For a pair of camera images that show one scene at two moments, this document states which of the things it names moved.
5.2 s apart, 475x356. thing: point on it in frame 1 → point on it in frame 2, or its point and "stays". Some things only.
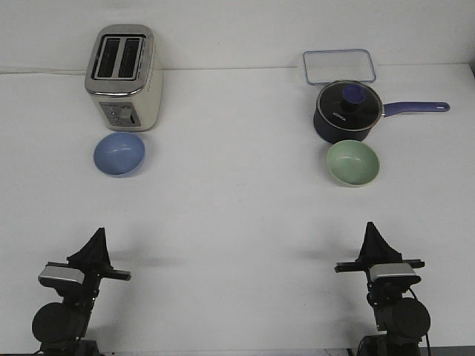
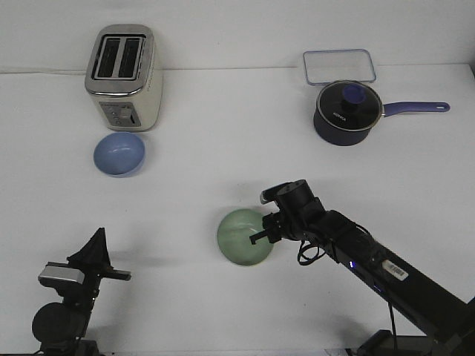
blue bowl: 119,154 stays
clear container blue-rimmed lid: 326,67 stays
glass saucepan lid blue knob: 349,105 stays
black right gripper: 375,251 → 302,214
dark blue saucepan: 329,134 stays
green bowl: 352,162 → 233,237
